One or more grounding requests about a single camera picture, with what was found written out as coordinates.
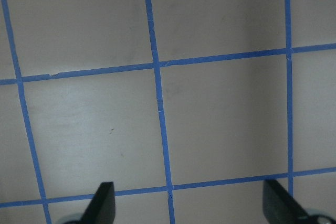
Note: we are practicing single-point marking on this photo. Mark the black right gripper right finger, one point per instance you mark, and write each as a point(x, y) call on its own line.
point(279, 207)

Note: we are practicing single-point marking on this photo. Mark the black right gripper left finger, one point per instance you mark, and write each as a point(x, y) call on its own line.
point(101, 209)

